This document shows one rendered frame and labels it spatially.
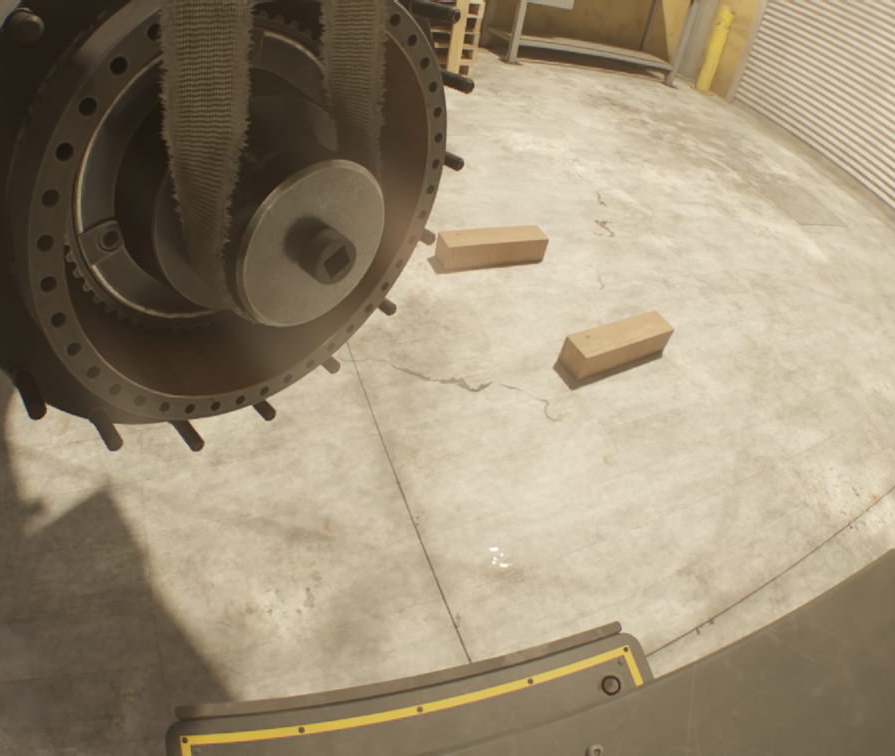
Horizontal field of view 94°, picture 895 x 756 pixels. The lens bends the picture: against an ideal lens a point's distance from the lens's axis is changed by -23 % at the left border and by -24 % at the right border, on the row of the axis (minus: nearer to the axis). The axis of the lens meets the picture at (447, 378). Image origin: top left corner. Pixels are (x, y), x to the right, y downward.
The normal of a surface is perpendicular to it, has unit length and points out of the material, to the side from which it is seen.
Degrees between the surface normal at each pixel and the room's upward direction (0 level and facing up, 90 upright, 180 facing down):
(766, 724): 0
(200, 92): 91
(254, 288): 90
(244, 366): 11
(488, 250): 90
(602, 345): 0
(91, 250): 90
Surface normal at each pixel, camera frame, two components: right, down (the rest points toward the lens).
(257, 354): 0.19, -0.71
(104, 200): 0.73, 0.56
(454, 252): 0.37, 0.71
